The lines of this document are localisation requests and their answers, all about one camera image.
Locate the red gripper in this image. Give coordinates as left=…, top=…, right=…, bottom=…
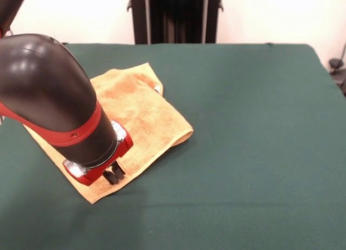
left=62, top=119, right=134, bottom=186

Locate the tan terry cloth towel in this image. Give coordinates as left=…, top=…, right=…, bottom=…
left=23, top=62, right=194, bottom=205

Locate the dark green table cloth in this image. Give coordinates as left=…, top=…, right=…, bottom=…
left=0, top=43, right=346, bottom=250

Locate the black metal stand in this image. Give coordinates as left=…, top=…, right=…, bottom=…
left=126, top=0, right=224, bottom=45

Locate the black plug adapter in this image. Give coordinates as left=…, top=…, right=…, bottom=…
left=328, top=58, right=346, bottom=96

